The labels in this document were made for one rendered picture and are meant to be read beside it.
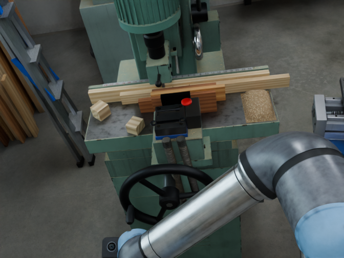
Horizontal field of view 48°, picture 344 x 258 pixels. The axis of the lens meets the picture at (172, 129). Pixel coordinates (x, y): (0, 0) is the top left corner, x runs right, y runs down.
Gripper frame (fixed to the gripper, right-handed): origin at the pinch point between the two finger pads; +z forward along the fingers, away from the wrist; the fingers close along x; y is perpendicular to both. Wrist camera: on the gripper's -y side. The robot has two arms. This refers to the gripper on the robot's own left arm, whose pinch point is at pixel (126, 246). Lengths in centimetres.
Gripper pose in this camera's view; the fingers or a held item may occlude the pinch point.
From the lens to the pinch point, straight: 105.8
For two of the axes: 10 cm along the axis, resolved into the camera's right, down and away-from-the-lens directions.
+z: 0.7, -2.5, 9.7
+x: 9.9, -0.8, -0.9
